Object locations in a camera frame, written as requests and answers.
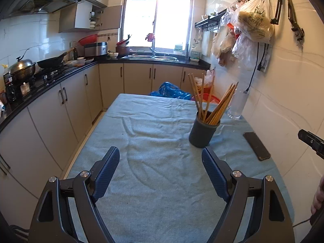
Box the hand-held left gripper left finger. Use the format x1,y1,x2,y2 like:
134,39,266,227
28,146,120,243

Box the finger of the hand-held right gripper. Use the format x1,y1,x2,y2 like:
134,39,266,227
298,129,324,160

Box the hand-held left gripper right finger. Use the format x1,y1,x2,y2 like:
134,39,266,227
202,146,295,243

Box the dark grey chopstick holder cup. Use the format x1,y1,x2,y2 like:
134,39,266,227
189,111,221,148

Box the bunch of chopsticks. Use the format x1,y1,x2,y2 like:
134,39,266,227
188,73,239,126

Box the brown pot with utensils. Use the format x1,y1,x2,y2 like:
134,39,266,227
116,34,132,58

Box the person's right hand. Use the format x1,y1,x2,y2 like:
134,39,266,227
311,177,324,216

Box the black smartphone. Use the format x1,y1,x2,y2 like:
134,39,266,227
243,132,272,161

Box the light blue towel cloth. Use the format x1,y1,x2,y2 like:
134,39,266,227
64,93,295,243

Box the clear plastic water bottle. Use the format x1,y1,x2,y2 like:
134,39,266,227
227,83,250,120

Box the red plastic basket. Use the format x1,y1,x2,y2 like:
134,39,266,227
191,92,221,105

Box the beige lower cabinets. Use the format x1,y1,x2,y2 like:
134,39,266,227
0,62,211,209

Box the blue plastic bag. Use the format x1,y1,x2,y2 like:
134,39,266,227
150,82,193,101

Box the clear crumpled plastic bag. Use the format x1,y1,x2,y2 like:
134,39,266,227
202,69,216,87

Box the black kitchen countertop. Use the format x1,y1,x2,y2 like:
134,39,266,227
0,56,211,132

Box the gas stove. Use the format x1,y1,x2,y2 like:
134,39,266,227
33,66,67,87

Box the hanging white plastic bag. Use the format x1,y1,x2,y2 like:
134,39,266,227
231,33,255,69

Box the white and green carton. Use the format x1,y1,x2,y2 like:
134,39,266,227
190,44,202,63

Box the steel kitchen sink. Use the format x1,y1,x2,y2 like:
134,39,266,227
121,53,180,63

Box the steel rice cooker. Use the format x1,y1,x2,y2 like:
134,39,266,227
84,42,108,58

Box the black wok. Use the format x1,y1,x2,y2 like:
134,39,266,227
37,48,77,69

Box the hanging bag with brown contents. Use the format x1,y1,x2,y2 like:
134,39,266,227
211,25,236,67

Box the metal sink faucet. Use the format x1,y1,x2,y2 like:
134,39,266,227
149,33,158,58

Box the hanging bag with bread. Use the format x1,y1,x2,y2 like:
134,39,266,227
231,0,275,44

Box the red colander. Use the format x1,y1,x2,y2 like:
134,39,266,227
78,35,98,47

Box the steel lidded pot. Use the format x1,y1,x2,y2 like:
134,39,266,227
10,48,36,83

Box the dark sauce bottle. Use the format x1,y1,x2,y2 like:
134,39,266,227
2,64,14,88

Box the kitchen window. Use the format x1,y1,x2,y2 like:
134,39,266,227
121,0,197,54

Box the range hood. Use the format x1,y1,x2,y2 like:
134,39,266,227
0,0,82,20

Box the thin black cable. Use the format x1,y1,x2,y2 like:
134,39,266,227
292,218,312,228

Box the wall socket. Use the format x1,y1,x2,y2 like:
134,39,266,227
260,55,272,74

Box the black power cable with plug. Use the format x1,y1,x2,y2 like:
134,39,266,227
243,43,269,95

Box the black metal folding bracket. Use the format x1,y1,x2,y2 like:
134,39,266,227
270,0,305,49

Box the black wall rack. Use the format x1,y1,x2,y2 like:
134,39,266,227
194,9,227,32

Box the open wall cabinet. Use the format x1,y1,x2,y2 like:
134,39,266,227
59,2,123,33

